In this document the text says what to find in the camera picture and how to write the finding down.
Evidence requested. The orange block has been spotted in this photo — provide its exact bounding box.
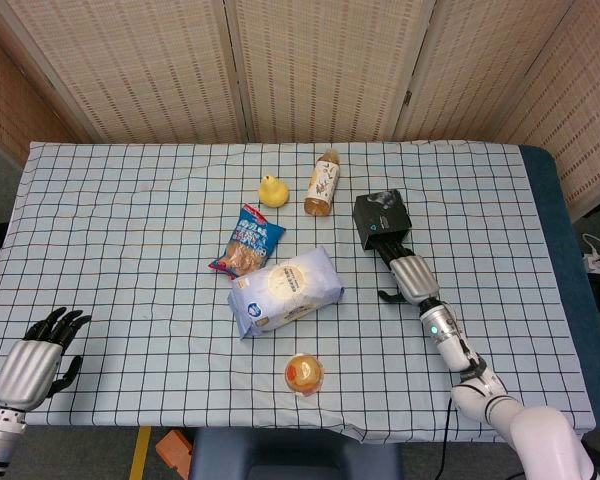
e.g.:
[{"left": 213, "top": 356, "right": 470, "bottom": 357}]
[{"left": 154, "top": 429, "right": 194, "bottom": 469}]

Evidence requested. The checked light blue tablecloth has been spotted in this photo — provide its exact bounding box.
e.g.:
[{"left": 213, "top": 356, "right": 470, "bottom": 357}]
[{"left": 0, "top": 140, "right": 597, "bottom": 445}]

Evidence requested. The dark blue base housing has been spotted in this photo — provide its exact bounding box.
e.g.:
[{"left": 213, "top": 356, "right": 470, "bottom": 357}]
[{"left": 188, "top": 427, "right": 404, "bottom": 480}]

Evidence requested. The black cable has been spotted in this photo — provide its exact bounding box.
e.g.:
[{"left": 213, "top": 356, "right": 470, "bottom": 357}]
[{"left": 439, "top": 398, "right": 455, "bottom": 480}]

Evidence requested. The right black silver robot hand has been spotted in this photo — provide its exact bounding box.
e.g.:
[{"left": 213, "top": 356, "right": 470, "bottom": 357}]
[{"left": 372, "top": 234, "right": 441, "bottom": 306}]

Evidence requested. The yellow rubber duck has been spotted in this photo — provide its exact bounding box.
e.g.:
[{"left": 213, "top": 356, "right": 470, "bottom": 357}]
[{"left": 258, "top": 173, "right": 290, "bottom": 208}]

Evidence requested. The woven folding screen panel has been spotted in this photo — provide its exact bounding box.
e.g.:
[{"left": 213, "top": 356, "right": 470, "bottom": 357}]
[
  {"left": 0, "top": 19, "right": 76, "bottom": 166},
  {"left": 494, "top": 0, "right": 600, "bottom": 221},
  {"left": 0, "top": 0, "right": 246, "bottom": 144},
  {"left": 224, "top": 0, "right": 436, "bottom": 144},
  {"left": 394, "top": 0, "right": 589, "bottom": 144}
]

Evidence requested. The dark blue table pad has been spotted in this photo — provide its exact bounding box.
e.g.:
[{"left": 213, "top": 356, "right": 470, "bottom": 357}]
[{"left": 518, "top": 144, "right": 600, "bottom": 431}]

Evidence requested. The amber tea bottle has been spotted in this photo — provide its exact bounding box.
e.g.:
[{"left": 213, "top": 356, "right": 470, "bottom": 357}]
[{"left": 303, "top": 147, "right": 343, "bottom": 218}]

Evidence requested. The blue snack bag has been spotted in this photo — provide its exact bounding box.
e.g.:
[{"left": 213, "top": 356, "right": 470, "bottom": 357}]
[{"left": 208, "top": 202, "right": 287, "bottom": 280}]

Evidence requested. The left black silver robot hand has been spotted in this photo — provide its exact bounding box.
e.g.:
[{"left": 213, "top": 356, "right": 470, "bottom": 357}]
[{"left": 0, "top": 307, "right": 92, "bottom": 412}]

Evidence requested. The black cardboard box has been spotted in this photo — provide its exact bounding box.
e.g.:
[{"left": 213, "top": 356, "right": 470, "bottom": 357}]
[{"left": 352, "top": 188, "right": 414, "bottom": 251}]

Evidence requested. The yellow floor tape strip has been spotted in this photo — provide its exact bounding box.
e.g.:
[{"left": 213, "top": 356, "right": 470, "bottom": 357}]
[{"left": 128, "top": 425, "right": 153, "bottom": 480}]

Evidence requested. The orange jelly cup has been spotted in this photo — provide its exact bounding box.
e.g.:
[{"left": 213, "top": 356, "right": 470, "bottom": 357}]
[{"left": 284, "top": 351, "right": 328, "bottom": 398}]

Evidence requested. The pale lavender bread bag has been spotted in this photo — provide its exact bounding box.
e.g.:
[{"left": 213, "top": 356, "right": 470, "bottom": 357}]
[{"left": 227, "top": 245, "right": 346, "bottom": 340}]

